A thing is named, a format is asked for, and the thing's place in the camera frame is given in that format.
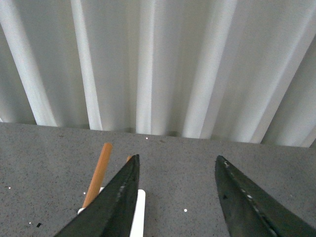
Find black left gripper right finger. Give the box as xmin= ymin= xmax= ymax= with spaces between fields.
xmin=215 ymin=156 xmax=316 ymax=237

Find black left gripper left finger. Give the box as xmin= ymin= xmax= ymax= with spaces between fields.
xmin=56 ymin=155 xmax=140 ymax=237

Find white towel rack base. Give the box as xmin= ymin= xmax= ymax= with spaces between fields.
xmin=74 ymin=187 xmax=146 ymax=237

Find left wooden rack rod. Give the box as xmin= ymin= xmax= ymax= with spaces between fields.
xmin=82 ymin=143 xmax=113 ymax=208

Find white pleated curtain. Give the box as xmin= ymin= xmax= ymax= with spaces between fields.
xmin=0 ymin=0 xmax=316 ymax=147

